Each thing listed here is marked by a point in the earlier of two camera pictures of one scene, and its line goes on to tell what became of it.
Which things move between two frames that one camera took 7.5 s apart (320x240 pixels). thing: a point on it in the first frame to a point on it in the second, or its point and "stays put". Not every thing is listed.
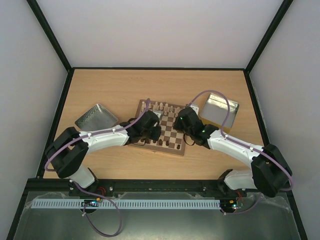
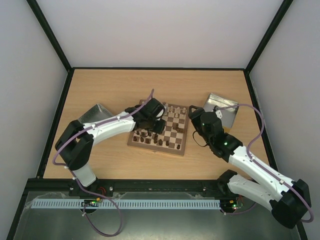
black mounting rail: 103,187 stays put
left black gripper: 156,136 to 159,130
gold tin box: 215,111 stays put
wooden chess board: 171,140 stays put
